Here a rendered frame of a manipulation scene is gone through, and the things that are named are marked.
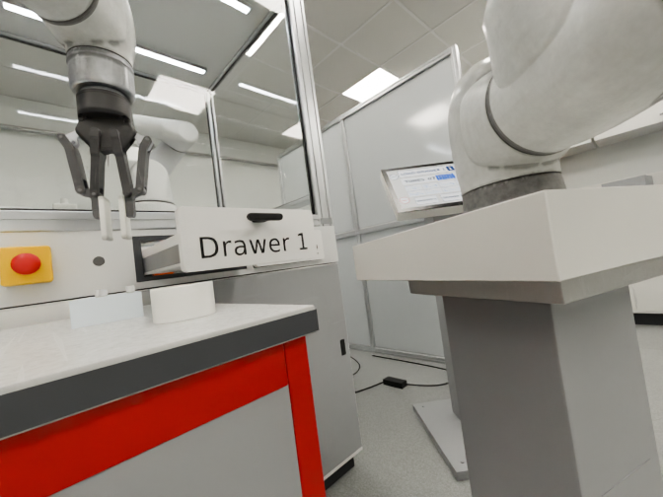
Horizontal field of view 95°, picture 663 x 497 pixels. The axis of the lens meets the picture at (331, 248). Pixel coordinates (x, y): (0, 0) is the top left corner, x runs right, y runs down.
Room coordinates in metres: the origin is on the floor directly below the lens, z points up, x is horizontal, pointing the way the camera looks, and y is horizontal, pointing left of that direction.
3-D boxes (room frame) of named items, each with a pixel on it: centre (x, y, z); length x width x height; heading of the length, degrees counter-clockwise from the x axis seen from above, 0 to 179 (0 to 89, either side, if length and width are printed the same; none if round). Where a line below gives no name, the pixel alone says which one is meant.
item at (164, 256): (0.75, 0.29, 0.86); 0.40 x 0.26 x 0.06; 44
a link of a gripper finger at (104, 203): (0.49, 0.36, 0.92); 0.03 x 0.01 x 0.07; 20
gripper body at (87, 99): (0.49, 0.34, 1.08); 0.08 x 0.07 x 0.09; 110
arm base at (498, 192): (0.54, -0.34, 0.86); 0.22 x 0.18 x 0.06; 120
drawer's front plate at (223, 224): (0.60, 0.14, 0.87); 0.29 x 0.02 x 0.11; 134
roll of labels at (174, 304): (0.38, 0.19, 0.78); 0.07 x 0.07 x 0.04
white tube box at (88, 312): (0.49, 0.36, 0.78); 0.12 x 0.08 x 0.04; 34
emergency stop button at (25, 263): (0.56, 0.57, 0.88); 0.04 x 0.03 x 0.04; 134
